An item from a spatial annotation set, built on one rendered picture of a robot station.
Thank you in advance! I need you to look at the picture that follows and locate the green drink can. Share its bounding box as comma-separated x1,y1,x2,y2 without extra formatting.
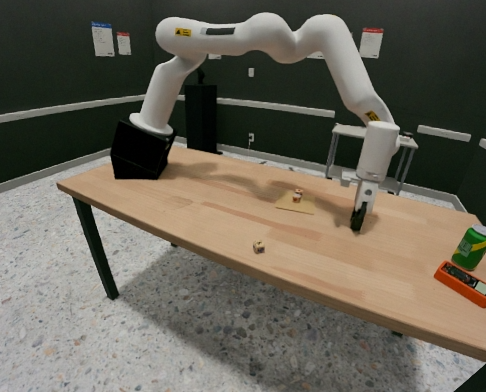
452,224,486,270

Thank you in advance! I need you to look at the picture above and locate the tan square mat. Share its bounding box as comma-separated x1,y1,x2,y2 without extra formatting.
274,190,315,215

